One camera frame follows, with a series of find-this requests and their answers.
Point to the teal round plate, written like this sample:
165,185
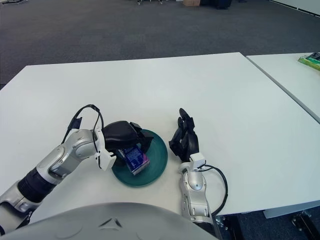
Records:
155,165

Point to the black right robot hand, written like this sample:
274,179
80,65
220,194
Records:
187,142

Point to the brown cardboard box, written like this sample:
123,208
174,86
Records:
192,2

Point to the grey robot torso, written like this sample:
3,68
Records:
100,225

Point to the blue purple gum box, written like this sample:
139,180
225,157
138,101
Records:
136,160

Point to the green flat package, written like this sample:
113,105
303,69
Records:
312,61

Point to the white table frame beam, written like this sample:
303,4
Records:
287,212

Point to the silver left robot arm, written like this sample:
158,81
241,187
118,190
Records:
75,147

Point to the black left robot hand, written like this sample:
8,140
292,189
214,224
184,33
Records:
117,135

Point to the black table base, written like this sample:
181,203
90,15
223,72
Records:
307,222

